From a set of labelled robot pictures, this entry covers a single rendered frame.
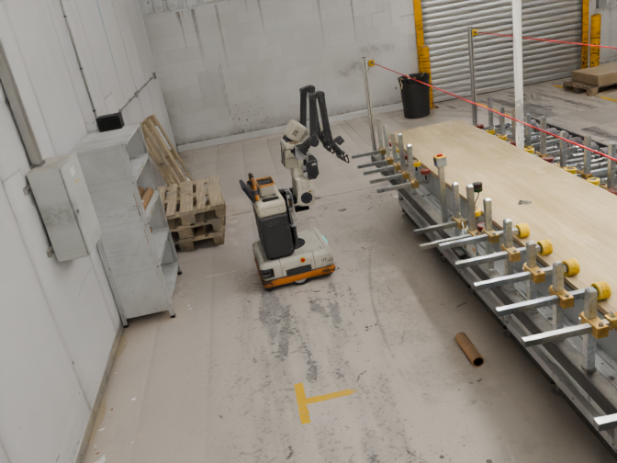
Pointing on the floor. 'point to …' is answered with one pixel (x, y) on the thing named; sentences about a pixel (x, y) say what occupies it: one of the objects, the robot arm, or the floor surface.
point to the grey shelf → (129, 221)
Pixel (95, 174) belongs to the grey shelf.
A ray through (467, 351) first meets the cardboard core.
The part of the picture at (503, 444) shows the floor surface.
